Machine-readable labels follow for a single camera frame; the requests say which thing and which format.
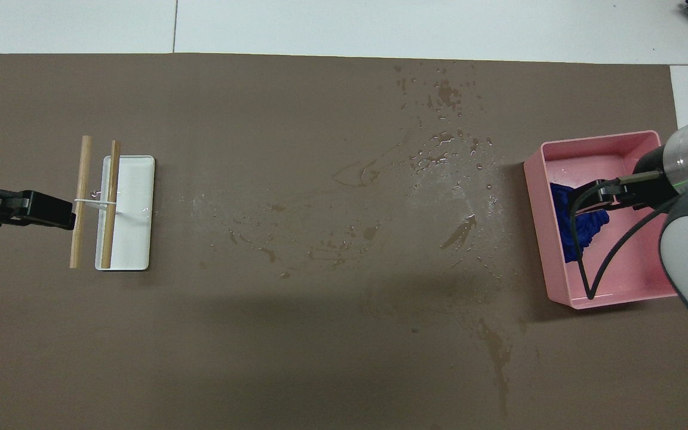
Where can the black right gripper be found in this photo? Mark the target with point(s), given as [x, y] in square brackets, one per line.
[657, 179]

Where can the blue cloth towel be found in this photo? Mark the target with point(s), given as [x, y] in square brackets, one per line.
[568, 239]

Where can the long light wooden rod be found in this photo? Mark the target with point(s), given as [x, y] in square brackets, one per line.
[84, 167]

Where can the pink plastic bin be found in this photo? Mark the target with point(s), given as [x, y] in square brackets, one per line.
[630, 269]

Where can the short darker wooden rod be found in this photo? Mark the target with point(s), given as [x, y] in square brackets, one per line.
[112, 173]

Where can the white rack base tray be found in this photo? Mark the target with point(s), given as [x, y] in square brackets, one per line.
[135, 239]

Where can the brown table mat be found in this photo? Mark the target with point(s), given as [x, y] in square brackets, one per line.
[260, 334]

